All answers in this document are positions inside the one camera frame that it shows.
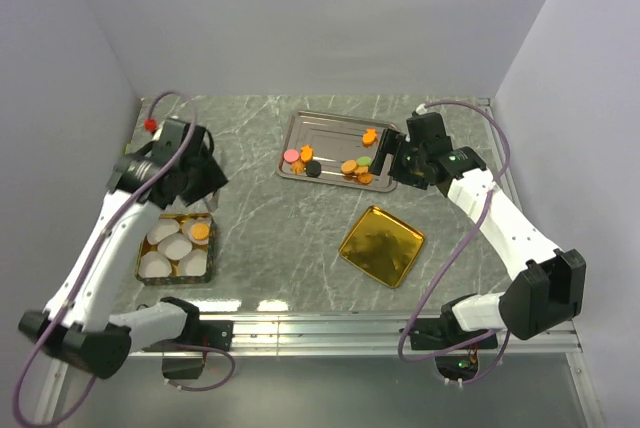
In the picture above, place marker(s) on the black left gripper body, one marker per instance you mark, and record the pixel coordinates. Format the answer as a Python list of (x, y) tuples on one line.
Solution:
[(205, 174)]

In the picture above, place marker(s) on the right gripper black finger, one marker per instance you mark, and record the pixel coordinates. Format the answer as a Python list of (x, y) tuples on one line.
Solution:
[(388, 144), (377, 164)]

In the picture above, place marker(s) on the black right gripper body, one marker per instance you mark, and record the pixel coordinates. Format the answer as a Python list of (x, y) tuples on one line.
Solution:
[(405, 166)]

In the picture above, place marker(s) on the black sandwich cookie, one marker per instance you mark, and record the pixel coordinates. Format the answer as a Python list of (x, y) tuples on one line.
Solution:
[(313, 169)]

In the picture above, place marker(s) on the orange flower swirl cookie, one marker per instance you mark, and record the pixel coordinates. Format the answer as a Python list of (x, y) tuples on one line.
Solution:
[(298, 167)]

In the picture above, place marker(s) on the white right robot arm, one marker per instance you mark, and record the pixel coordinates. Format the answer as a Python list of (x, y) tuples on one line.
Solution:
[(547, 282)]

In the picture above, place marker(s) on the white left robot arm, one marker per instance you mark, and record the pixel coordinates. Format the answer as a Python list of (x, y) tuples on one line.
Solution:
[(78, 325)]

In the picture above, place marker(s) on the green sandwich cookie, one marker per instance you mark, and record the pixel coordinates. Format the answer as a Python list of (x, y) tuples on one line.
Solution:
[(363, 161)]

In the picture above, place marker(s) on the orange chocolate chip cookie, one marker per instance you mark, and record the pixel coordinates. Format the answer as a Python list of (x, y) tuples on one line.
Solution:
[(365, 178)]

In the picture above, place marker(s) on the orange pineapple cookie top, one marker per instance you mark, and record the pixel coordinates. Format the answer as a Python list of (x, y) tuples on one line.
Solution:
[(369, 138)]

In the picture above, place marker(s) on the orange pineapple cookie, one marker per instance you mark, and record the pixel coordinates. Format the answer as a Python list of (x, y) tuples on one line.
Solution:
[(369, 138), (306, 154)]

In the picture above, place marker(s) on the tan round sandwich cookie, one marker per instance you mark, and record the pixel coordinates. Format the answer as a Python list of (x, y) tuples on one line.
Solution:
[(349, 167)]

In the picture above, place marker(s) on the silver metal tray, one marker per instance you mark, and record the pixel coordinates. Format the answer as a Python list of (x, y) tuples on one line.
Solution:
[(334, 139)]

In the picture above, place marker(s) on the orange cookie in tin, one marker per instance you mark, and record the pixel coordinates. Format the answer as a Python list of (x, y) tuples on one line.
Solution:
[(200, 231)]

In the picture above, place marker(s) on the white paper cup back right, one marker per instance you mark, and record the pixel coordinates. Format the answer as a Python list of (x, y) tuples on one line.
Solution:
[(186, 229)]

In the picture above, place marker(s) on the white paper cup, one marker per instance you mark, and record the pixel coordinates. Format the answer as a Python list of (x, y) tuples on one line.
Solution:
[(194, 264), (175, 247), (186, 229), (154, 265), (164, 228)]

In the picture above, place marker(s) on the white paper cup back left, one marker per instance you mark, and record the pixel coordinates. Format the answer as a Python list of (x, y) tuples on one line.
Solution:
[(164, 228)]

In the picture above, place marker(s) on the orange pineapple cookie left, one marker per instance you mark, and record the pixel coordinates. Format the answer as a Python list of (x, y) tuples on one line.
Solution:
[(306, 154)]

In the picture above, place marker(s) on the white paper cup middle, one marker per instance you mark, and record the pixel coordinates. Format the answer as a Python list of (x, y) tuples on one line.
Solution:
[(175, 247)]

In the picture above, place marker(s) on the green christmas cookie tin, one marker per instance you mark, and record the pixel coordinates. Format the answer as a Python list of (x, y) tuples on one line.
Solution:
[(175, 278)]

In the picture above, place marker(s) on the gold tin lid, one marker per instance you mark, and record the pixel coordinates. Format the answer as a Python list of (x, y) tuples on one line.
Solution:
[(382, 246)]

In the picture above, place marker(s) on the pink sandwich cookie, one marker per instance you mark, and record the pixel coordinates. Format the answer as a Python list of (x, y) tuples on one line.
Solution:
[(290, 156)]

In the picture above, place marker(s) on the white paper cup front right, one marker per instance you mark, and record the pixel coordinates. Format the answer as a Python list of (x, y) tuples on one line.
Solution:
[(194, 264)]

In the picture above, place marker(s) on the white paper cup front left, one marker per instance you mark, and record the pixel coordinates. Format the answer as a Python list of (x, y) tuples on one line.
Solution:
[(154, 265)]

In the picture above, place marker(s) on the aluminium mounting rail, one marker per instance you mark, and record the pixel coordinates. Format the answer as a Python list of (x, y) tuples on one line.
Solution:
[(309, 335)]

